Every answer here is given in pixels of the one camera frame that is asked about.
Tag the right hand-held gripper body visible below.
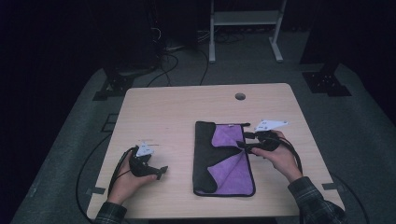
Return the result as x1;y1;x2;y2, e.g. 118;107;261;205
248;119;290;153

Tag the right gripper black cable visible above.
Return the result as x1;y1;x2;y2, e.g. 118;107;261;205
276;135;304;175

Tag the grey floor tape strip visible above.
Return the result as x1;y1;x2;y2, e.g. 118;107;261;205
321;182;347;191
85;187;106;196

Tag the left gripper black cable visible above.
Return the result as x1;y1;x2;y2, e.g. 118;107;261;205
106;147;138;199

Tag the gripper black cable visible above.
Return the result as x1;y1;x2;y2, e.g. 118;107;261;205
276;135;304;175
106;147;138;199

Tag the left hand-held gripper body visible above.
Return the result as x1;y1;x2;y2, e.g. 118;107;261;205
128;141;157;178

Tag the white metal stand frame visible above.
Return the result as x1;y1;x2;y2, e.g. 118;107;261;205
208;0;289;64

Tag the black stand base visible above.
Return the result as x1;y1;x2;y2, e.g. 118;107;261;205
92;65;138;102
302;61;353;98

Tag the black floor cable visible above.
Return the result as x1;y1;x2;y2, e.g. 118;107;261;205
75;132;113;224
329;172;372;224

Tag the person's left hand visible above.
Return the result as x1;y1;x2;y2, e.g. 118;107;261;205
106;149;159;206

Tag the person's right hand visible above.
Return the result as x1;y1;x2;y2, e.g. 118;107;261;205
250;130;303;184

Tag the purple and black towel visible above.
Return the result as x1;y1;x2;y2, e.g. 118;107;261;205
191;120;257;198

